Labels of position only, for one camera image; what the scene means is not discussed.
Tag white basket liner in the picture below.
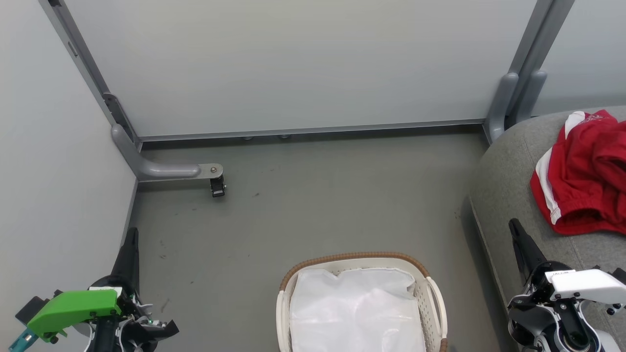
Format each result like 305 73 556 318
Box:
289 268 427 352

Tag grey partition foot bar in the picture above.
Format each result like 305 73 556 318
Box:
112 123 224 183

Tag red shorts with white trim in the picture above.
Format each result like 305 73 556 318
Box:
530 110 626 236

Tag grey fabric sofa seat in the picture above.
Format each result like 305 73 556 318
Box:
469 105 626 352

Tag grey partition bottom rail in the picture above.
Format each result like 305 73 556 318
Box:
138 119 486 143

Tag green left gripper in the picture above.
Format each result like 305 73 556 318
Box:
27 227 180 352

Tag white basket with brown rim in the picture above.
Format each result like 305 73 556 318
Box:
275 252 448 352

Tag left black cable teal plug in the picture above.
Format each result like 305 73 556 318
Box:
7 328 41 352

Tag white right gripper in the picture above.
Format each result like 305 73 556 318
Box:
509 219 626 309

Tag grey slanted partition post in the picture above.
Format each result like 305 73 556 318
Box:
38 0 143 151

